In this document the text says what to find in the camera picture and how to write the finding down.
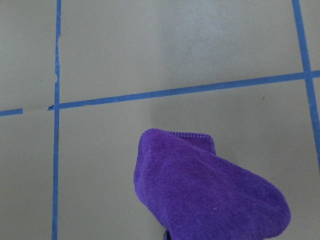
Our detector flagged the purple cloth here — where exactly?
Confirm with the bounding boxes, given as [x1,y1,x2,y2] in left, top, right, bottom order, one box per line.
[133,128,291,240]

